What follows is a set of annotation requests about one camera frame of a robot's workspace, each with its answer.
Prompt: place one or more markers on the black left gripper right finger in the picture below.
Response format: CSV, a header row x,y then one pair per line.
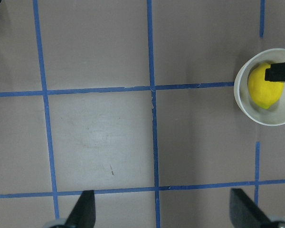
x,y
244,213

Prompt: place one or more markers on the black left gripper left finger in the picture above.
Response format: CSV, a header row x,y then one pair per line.
x,y
83,213

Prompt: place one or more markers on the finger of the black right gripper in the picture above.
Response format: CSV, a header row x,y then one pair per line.
x,y
276,72

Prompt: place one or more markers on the yellow lemon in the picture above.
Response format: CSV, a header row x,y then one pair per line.
x,y
263,93

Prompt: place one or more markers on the white ceramic bowl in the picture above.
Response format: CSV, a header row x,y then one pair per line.
x,y
275,115

